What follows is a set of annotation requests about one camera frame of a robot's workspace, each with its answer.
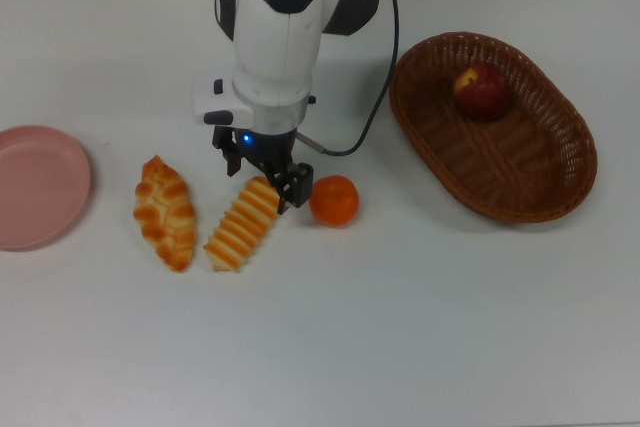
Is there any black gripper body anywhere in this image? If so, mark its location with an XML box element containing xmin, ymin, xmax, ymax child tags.
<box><xmin>212</xmin><ymin>124</ymin><xmax>297</xmax><ymax>173</ymax></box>

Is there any brown woven basket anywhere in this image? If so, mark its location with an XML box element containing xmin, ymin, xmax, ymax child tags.
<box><xmin>388</xmin><ymin>30</ymin><xmax>600</xmax><ymax>225</ymax></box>

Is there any pink plate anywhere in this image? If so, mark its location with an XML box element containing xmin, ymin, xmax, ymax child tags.
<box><xmin>0</xmin><ymin>125</ymin><xmax>93</xmax><ymax>252</ymax></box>

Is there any red toy apple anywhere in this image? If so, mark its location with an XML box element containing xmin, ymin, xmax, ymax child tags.
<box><xmin>452</xmin><ymin>62</ymin><xmax>512</xmax><ymax>123</ymax></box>

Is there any braided toy bread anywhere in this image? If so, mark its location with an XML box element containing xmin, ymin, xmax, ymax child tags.
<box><xmin>132</xmin><ymin>154</ymin><xmax>196</xmax><ymax>274</ymax></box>

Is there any toy orange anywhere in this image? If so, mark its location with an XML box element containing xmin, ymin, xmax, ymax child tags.
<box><xmin>308</xmin><ymin>174</ymin><xmax>360</xmax><ymax>228</ymax></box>

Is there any striped toy bread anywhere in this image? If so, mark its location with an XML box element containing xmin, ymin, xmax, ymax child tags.
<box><xmin>202</xmin><ymin>175</ymin><xmax>282</xmax><ymax>273</ymax></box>

